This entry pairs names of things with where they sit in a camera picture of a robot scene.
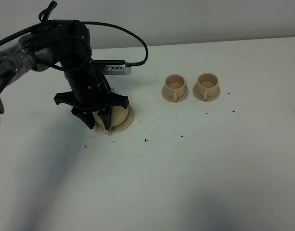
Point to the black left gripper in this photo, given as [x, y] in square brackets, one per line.
[91, 92]

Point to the beige teapot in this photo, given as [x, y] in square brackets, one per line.
[118, 113]

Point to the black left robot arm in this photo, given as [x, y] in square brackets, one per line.
[65, 46]

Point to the beige teapot saucer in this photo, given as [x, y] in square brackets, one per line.
[127, 120]

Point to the beige left teacup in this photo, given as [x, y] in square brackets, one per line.
[175, 81]

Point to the beige teacup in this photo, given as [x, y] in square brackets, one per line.
[207, 81]
[175, 81]

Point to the beige right cup saucer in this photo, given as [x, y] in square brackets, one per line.
[205, 97]

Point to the beige right teacup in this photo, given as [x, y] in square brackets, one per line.
[207, 81]

